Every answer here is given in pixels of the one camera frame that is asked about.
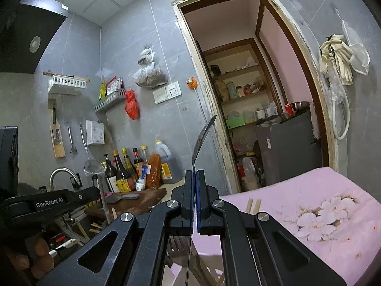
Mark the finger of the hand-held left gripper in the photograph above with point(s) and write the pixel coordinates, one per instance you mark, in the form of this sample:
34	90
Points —
86	196

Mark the clear bag of dried goods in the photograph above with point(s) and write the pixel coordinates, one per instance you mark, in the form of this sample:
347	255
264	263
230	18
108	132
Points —
150	76

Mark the white wall box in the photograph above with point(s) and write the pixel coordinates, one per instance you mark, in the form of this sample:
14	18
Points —
95	132

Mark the metal faucet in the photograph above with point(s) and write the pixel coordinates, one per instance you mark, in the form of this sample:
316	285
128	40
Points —
59	172

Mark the metal cleaver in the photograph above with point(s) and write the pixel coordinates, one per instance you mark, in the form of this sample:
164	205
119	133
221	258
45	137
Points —
119	198

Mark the metal spoon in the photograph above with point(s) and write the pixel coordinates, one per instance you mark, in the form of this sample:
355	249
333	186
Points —
204	137

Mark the white wall rack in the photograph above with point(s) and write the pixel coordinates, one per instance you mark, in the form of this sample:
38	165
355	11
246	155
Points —
67	84

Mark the black range hood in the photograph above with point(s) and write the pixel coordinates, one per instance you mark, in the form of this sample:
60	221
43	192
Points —
23	35

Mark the wooden knife holder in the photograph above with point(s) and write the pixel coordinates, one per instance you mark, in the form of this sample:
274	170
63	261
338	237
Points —
58	149

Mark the red snack packets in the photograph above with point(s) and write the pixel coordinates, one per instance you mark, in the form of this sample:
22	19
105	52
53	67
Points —
114	85

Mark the wooden cutting board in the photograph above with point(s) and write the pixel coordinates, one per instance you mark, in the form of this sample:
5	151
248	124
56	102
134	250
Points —
140	204

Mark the cream rubber gloves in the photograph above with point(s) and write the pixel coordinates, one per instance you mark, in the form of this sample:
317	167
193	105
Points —
342	59

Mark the long wooden stick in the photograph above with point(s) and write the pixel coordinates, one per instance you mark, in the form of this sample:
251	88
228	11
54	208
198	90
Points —
49	73

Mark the white hanging towel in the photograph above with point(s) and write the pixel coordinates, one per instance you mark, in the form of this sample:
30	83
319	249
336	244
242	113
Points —
315	122

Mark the wooden storage shelves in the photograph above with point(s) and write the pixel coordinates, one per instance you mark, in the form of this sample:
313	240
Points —
244	95

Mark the grey wall shelf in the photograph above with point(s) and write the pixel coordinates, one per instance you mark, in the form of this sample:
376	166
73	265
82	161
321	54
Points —
108	102

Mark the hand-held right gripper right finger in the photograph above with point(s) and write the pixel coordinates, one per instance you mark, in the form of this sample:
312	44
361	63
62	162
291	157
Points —
200	214

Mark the red cup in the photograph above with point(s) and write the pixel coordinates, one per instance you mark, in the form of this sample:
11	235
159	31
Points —
289	110

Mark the clear plastic bag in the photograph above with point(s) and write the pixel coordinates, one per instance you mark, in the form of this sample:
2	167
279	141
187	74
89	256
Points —
335	88

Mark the red plastic bag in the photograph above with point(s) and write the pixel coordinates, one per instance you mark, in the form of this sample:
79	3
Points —
132	105

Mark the white wall switch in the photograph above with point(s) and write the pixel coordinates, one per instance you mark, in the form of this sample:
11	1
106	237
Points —
160	95

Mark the hanging metal strainer ladle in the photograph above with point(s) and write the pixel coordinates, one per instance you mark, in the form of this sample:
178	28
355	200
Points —
89	166

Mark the orange wall plug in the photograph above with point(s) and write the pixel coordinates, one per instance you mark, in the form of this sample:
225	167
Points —
192	83

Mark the clear oil jug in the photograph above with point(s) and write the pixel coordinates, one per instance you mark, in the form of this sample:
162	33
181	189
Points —
165	161

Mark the dark pump bottle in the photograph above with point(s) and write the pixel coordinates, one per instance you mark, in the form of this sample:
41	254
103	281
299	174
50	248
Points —
110	175

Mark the wooden door frame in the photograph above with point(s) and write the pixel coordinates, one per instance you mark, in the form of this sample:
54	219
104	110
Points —
181	50

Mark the wooden chopstick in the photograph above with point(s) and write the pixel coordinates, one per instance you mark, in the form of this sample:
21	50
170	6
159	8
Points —
249	205
256	207

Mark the person's left hand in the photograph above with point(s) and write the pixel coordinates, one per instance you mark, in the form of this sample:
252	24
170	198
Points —
38	256

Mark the hanging metal peeler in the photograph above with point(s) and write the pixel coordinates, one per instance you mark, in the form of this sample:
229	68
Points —
70	137

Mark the white and blue tube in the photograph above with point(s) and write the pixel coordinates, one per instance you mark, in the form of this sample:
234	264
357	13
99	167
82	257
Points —
142	178

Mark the orange seasoning packet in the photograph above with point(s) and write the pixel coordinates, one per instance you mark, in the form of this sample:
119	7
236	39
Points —
154	171

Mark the green box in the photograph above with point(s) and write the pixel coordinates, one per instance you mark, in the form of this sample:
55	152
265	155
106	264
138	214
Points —
235	122

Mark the kitchen knife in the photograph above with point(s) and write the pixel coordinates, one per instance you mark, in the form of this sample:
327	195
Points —
54	119

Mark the brown paper bag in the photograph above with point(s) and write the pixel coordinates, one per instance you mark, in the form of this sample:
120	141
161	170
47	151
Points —
221	91

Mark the white wall socket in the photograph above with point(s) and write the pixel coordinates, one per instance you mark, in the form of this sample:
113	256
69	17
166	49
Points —
173	90

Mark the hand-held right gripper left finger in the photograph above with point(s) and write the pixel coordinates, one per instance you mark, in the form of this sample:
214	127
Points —
188	196

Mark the grey metal utensil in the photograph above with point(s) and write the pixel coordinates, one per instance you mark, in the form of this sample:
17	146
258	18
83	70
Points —
104	199

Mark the grey refrigerator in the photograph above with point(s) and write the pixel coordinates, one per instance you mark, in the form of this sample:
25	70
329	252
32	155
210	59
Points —
285	149

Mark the yellow snack packet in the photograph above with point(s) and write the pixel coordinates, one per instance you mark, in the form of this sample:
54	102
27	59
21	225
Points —
102	91

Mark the white plastic bag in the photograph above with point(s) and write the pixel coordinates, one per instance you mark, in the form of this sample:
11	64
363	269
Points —
248	169

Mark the black wall socket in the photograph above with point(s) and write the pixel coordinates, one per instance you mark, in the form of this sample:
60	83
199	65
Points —
75	181

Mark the pink floral cloth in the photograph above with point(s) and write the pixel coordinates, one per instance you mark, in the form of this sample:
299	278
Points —
297	190

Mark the metal bowl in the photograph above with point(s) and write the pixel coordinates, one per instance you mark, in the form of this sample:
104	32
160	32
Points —
300	105

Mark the green thermos jar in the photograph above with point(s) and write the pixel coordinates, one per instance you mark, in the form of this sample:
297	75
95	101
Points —
232	91

